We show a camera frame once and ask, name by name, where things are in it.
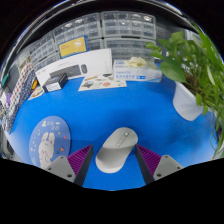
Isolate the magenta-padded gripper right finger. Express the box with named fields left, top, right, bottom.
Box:
left=134, top=144, right=184, bottom=185

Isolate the white keyboard box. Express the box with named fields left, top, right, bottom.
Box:
left=34, top=48, right=114, bottom=87

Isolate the small black box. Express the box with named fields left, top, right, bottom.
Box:
left=42, top=72, right=69, bottom=93

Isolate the white and blue tissue box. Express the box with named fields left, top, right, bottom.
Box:
left=113, top=56, right=164, bottom=84

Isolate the yellow card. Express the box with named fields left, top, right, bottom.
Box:
left=58, top=35, right=89, bottom=59

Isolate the grey parts drawer cabinet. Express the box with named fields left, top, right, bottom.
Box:
left=53, top=13, right=103, bottom=51
left=100, top=10, right=158, bottom=61
left=18, top=33, right=56, bottom=73

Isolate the green potted plant white pot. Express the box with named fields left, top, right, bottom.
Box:
left=145, top=26, right=224, bottom=159

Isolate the white computer mouse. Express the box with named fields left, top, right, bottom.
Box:
left=95, top=127, right=139, bottom=174

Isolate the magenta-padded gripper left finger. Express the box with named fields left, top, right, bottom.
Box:
left=43, top=144, right=94, bottom=187

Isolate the sticker sheet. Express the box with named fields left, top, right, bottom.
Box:
left=78, top=73, right=128, bottom=92
left=27, top=85, right=45, bottom=101

